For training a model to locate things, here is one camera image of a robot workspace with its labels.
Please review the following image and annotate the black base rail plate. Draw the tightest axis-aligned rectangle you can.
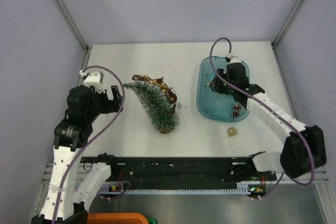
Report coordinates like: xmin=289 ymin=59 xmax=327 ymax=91
xmin=81 ymin=155 xmax=279 ymax=184

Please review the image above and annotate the aluminium frame post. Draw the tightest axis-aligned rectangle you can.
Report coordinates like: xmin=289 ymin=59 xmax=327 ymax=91
xmin=271 ymin=0 xmax=323 ymax=49
xmin=54 ymin=0 xmax=89 ymax=52

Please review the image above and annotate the right aluminium frame post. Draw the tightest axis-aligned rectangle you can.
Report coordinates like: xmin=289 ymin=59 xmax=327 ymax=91
xmin=271 ymin=0 xmax=323 ymax=49

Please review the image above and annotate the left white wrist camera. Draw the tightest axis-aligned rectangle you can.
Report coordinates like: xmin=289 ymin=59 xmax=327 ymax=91
xmin=79 ymin=70 xmax=105 ymax=93

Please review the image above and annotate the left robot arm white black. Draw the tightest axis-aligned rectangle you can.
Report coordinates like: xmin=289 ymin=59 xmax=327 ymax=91
xmin=31 ymin=85 xmax=123 ymax=223

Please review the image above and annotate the teal plastic tray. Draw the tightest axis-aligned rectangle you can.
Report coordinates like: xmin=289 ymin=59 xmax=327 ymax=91
xmin=196 ymin=57 xmax=249 ymax=123

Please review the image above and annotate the gold glitter ball ornament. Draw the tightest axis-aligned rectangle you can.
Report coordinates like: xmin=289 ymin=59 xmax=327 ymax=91
xmin=227 ymin=127 xmax=238 ymax=137

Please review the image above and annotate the pine cone ornament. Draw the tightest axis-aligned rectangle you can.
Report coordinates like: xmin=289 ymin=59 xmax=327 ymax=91
xmin=233 ymin=104 xmax=241 ymax=111
xmin=232 ymin=111 xmax=240 ymax=118

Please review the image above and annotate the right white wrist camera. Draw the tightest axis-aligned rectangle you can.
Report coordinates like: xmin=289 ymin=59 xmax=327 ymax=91
xmin=225 ymin=52 xmax=242 ymax=64

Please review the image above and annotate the white cable duct strip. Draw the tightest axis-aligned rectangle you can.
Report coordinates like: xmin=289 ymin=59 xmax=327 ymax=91
xmin=101 ymin=182 xmax=253 ymax=196

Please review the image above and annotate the left aluminium frame post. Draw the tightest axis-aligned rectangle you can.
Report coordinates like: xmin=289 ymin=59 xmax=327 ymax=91
xmin=54 ymin=0 xmax=89 ymax=52

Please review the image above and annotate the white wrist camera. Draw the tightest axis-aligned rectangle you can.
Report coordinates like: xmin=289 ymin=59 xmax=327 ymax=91
xmin=225 ymin=52 xmax=242 ymax=64
xmin=79 ymin=70 xmax=105 ymax=93

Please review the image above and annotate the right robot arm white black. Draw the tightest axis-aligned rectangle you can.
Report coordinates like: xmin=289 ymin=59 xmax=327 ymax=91
xmin=211 ymin=62 xmax=327 ymax=180

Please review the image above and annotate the gold glitter berry sprig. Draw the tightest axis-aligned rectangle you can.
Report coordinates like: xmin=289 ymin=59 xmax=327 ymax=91
xmin=144 ymin=74 xmax=176 ymax=103

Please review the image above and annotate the green object at bottom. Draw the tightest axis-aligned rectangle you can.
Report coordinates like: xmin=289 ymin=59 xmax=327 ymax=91
xmin=147 ymin=218 xmax=158 ymax=224

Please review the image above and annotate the orange plastic bin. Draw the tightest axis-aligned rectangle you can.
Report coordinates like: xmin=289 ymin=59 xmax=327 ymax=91
xmin=87 ymin=213 xmax=149 ymax=224

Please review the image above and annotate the small green christmas tree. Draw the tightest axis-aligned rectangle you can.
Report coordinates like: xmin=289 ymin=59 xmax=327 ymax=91
xmin=124 ymin=81 xmax=179 ymax=134

